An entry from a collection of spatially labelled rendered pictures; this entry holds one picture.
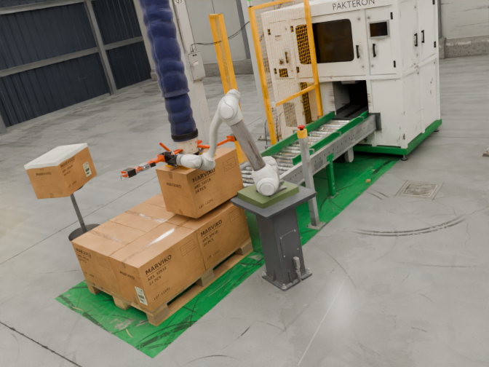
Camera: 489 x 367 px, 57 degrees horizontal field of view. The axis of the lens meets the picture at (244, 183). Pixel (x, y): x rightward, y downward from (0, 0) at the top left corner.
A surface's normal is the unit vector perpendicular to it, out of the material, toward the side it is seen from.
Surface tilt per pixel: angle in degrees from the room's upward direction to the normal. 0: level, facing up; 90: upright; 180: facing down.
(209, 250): 90
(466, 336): 0
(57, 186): 90
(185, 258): 90
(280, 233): 90
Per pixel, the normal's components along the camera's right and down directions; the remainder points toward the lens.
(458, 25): -0.57, 0.41
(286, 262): 0.55, 0.22
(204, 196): 0.74, 0.12
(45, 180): -0.23, 0.41
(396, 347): -0.18, -0.91
